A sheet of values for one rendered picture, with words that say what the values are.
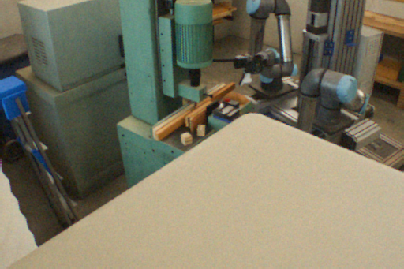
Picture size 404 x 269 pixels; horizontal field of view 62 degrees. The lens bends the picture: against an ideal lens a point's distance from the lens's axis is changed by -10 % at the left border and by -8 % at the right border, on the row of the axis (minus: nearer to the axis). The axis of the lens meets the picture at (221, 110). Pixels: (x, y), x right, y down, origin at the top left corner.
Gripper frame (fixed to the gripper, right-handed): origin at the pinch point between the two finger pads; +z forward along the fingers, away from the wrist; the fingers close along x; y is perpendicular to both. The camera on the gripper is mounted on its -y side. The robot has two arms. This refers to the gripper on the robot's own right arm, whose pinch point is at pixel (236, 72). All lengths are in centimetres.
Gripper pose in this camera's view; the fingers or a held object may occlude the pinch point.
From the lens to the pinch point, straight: 183.8
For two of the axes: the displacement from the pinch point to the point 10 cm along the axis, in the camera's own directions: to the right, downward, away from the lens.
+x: 1.5, 9.1, 3.9
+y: 8.1, 1.1, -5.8
